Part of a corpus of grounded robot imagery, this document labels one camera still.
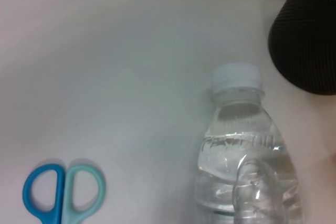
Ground blue scissors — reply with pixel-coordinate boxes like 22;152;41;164
23;158;107;224

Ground black mesh pen holder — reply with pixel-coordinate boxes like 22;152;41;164
269;0;336;95

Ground clear water bottle green label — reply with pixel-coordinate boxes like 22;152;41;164
194;62;305;224

